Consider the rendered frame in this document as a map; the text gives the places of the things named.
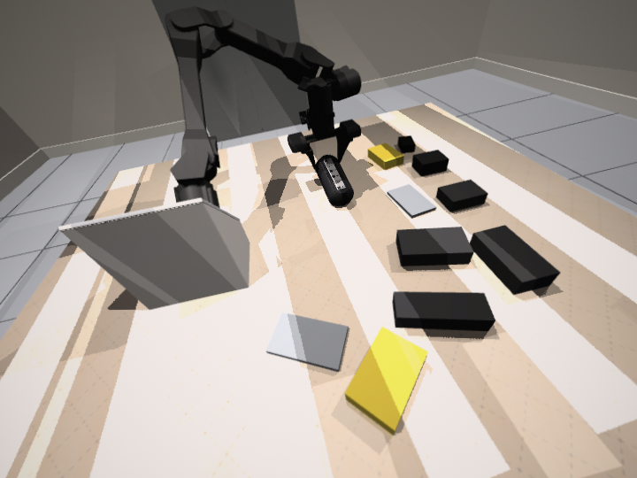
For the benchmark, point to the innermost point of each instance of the yellow rectangular block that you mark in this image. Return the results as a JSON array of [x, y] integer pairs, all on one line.
[[385, 156], [385, 379]]

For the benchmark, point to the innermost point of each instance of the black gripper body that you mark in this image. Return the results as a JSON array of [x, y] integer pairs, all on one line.
[[322, 127]]

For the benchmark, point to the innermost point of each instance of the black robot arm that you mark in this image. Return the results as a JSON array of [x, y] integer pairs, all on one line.
[[199, 159]]

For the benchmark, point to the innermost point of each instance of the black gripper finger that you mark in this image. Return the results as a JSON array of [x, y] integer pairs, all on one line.
[[342, 145], [310, 155]]

